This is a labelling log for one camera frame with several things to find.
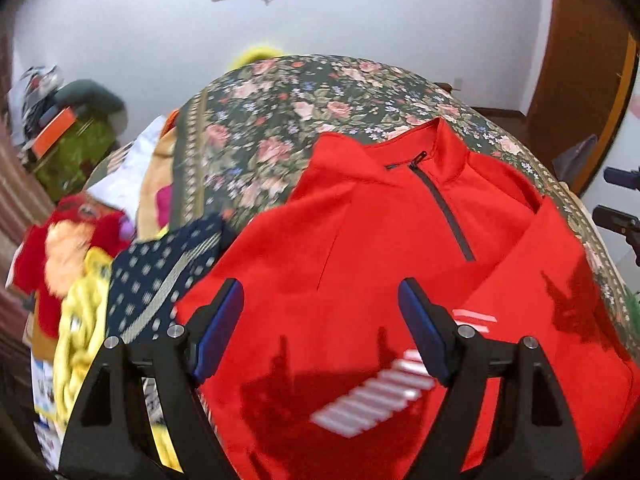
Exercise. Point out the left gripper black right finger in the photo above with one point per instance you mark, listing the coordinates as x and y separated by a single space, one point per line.
504 414

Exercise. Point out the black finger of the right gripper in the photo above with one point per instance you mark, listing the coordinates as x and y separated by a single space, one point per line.
621 177
621 223

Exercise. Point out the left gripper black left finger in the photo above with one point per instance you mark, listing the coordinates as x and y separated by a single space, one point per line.
138 414

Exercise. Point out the red fleece zip pullover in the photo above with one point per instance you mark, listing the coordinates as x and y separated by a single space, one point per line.
321 378

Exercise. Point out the yellow knitted garment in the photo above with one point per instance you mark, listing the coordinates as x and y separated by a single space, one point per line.
81 332

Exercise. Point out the brown wooden door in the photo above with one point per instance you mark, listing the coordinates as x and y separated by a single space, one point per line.
584 84

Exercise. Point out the navy dotted garment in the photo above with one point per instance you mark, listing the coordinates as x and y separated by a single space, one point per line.
150 277

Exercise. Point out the red orange plush toy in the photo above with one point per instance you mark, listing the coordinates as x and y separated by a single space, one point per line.
52 254

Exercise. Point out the beige orange blanket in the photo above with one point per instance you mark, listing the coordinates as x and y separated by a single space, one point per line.
156 192

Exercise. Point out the white cloth on bed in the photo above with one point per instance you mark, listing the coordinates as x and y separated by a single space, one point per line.
121 189

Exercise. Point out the striped maroon curtain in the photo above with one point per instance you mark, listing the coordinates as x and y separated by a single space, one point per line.
23 204

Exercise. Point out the green patterned bag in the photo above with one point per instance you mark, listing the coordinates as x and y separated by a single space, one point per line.
67 166

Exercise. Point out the orange box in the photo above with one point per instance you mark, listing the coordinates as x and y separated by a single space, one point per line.
52 132

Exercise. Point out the floral green bedspread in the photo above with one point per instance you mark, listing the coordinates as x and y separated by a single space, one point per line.
244 140

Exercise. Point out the dark grey cushion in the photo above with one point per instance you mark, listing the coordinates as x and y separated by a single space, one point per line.
86 92

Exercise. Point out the yellow plush item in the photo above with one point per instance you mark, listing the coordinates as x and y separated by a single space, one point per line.
255 54

